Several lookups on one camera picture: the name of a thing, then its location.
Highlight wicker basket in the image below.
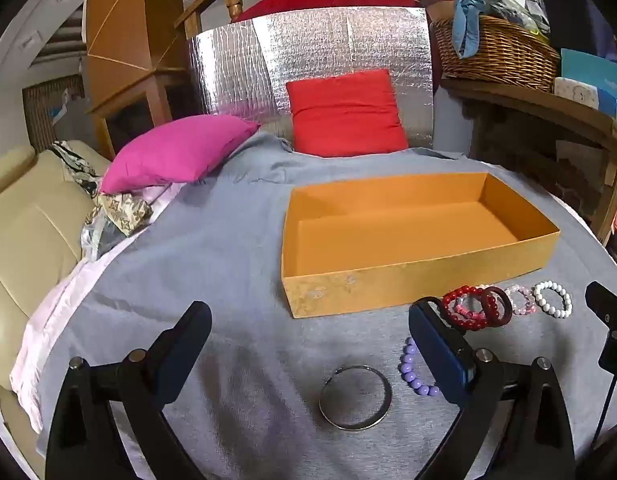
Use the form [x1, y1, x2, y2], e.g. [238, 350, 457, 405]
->
[431, 14, 562, 93]

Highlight wicker drawer unit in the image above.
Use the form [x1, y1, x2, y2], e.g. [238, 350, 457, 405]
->
[22, 75, 86, 151]

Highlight beige leather sofa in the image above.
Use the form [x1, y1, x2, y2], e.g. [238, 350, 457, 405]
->
[0, 140, 112, 480]

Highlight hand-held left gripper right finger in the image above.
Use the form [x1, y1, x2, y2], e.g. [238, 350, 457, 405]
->
[409, 297, 577, 480]

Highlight blue cloth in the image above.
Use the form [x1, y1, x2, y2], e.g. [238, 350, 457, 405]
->
[451, 0, 534, 58]

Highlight gold patterned cloth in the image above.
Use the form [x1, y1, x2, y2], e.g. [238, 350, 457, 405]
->
[81, 192, 153, 261]

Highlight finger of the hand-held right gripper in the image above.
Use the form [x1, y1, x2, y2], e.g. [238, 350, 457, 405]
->
[585, 281, 617, 381]

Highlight magenta pillow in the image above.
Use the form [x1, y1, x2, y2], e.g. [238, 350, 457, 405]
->
[99, 114, 262, 195]

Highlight white bead bracelet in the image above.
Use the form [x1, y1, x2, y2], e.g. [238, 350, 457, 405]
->
[533, 280, 573, 319]

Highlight dark red bangle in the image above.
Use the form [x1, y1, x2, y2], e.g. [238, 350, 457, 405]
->
[481, 286, 513, 328]

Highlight wooden cabinet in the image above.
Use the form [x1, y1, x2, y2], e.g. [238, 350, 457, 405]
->
[83, 0, 189, 161]

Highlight wooden shelf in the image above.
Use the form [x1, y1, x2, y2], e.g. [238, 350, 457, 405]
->
[441, 79, 617, 246]

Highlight blue box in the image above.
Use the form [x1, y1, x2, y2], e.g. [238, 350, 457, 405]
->
[559, 48, 617, 116]

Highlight small pink bead bracelet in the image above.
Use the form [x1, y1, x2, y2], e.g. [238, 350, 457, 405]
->
[455, 296, 484, 319]

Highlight silver foil insulation panel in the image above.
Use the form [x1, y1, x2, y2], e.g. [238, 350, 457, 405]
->
[188, 6, 434, 150]

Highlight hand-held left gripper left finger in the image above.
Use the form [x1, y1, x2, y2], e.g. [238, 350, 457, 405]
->
[45, 301, 212, 480]

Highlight small red pillow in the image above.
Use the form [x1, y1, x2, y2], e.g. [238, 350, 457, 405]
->
[285, 69, 409, 158]

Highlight red bead bracelet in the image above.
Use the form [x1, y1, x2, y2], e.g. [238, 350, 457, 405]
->
[441, 285, 489, 332]

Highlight black cable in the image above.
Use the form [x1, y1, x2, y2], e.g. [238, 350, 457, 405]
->
[590, 379, 617, 453]

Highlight black white patterned cloth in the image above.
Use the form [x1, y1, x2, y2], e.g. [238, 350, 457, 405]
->
[51, 140, 102, 196]

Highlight pale pink sheet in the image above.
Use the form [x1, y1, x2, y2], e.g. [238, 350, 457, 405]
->
[9, 182, 186, 433]

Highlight purple bead bracelet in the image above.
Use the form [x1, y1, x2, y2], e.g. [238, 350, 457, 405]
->
[399, 337, 442, 398]

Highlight pale pink crystal bracelet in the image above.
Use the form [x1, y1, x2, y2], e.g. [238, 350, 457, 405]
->
[506, 284, 538, 316]

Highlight wooden chair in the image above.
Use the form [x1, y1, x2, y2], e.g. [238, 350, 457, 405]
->
[174, 0, 299, 41]

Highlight orange cardboard box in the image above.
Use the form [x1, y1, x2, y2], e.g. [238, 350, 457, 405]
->
[281, 172, 560, 320]

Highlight white patterned box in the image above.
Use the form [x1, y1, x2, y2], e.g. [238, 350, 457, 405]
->
[553, 76, 602, 110]

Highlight silver metal bangle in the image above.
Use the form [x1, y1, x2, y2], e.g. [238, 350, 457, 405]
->
[319, 365, 392, 431]

